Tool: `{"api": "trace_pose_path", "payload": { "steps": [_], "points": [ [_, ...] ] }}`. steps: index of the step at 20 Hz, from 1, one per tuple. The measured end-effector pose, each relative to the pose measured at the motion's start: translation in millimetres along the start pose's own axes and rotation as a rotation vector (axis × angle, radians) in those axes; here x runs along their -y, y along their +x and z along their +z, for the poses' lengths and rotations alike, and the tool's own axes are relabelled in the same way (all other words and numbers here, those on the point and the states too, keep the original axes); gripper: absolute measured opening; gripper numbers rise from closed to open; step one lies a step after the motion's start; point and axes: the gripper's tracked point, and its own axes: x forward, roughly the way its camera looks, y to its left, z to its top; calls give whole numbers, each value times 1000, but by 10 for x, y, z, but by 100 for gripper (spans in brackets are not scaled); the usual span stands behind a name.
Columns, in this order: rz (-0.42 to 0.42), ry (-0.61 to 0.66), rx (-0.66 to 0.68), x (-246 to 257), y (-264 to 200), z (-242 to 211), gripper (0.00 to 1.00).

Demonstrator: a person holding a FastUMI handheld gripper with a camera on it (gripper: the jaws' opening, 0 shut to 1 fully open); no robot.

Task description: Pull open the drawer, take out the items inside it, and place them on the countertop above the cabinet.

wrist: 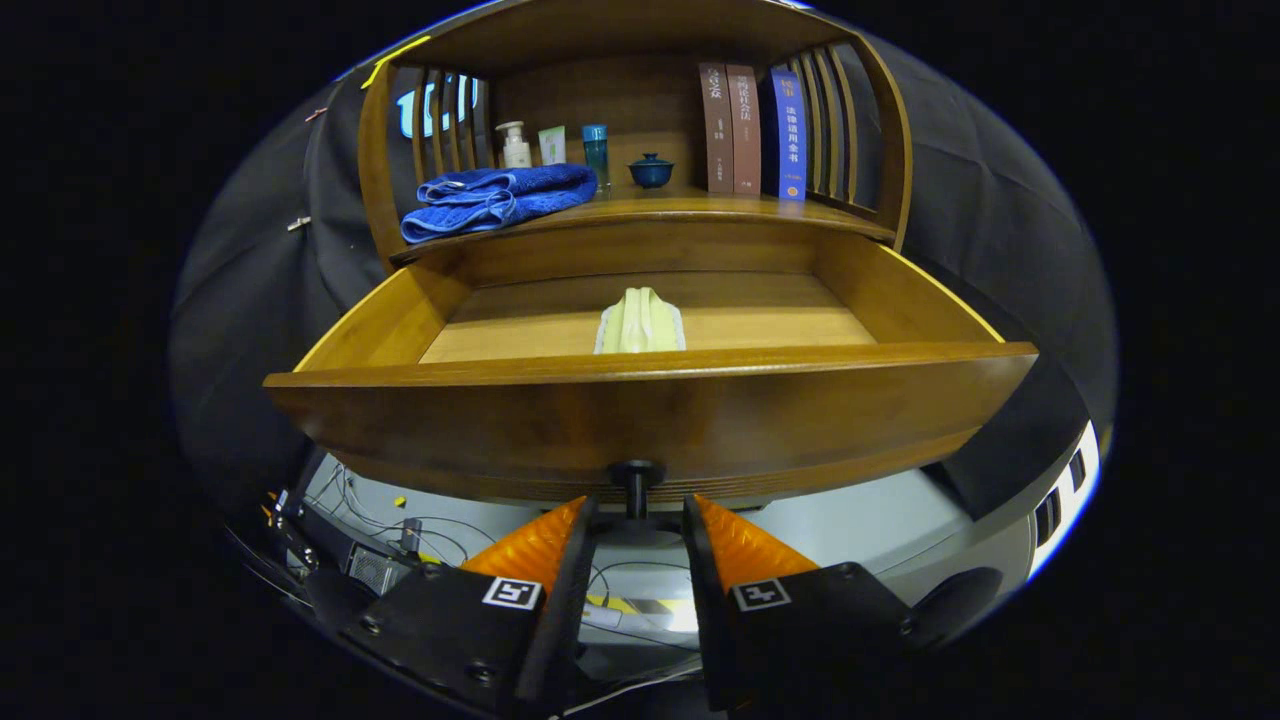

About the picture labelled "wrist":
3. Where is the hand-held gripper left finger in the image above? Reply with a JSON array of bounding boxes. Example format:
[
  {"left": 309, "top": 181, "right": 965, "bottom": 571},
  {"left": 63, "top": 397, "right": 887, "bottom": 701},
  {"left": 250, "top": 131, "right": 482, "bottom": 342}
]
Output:
[{"left": 340, "top": 495, "right": 601, "bottom": 716}]

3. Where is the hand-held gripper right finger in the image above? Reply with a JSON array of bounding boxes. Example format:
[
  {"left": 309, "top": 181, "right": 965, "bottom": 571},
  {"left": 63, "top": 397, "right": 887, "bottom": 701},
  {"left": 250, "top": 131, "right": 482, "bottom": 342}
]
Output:
[{"left": 683, "top": 493, "right": 916, "bottom": 713}]

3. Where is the wooden drawer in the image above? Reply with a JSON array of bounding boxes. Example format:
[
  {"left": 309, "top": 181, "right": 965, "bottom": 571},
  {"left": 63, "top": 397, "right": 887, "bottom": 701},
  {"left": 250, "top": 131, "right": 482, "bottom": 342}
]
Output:
[{"left": 263, "top": 218, "right": 1039, "bottom": 521}]

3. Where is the pale green object white base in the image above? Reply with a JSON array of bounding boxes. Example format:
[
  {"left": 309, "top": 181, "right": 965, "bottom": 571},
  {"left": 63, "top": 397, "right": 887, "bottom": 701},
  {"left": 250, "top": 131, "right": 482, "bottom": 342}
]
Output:
[{"left": 594, "top": 287, "right": 687, "bottom": 354}]

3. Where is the wooden cabinet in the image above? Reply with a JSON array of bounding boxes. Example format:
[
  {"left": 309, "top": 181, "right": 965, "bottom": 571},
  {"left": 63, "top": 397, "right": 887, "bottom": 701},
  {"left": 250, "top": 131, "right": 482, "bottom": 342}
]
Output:
[{"left": 357, "top": 0, "right": 913, "bottom": 271}]

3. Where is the grey metal box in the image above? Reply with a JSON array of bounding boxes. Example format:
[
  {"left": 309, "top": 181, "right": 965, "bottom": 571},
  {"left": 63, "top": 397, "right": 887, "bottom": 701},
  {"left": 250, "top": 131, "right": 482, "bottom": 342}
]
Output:
[{"left": 347, "top": 545, "right": 413, "bottom": 598}]

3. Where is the blue towel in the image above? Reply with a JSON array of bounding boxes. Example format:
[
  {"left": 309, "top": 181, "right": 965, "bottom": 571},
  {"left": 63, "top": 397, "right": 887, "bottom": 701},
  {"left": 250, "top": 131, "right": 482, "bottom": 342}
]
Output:
[{"left": 400, "top": 163, "right": 599, "bottom": 245}]

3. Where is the black backdrop cloth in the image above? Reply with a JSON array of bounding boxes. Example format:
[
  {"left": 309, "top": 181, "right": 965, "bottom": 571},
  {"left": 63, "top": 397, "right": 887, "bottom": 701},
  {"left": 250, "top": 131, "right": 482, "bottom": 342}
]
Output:
[{"left": 168, "top": 30, "right": 1116, "bottom": 521}]

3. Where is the reddish brown book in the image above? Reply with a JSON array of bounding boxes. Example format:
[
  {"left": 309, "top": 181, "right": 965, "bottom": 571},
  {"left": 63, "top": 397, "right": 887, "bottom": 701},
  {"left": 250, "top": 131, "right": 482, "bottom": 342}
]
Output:
[{"left": 726, "top": 64, "right": 762, "bottom": 195}]

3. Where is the blue book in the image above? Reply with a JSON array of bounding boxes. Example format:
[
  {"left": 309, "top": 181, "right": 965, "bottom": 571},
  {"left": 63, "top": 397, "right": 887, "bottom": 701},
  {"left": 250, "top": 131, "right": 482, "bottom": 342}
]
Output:
[{"left": 762, "top": 65, "right": 808, "bottom": 202}]

